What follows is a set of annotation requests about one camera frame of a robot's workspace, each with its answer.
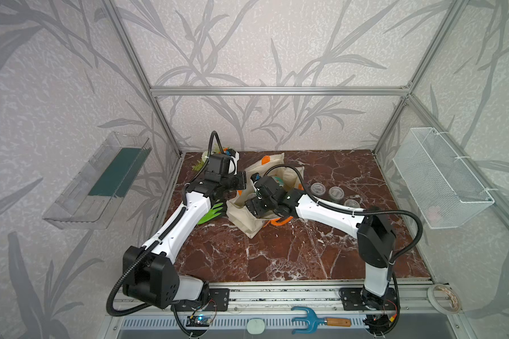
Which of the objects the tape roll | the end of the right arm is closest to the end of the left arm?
the end of the right arm

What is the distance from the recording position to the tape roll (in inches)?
28.4

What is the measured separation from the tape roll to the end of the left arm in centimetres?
78

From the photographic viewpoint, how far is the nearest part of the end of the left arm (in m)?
0.57
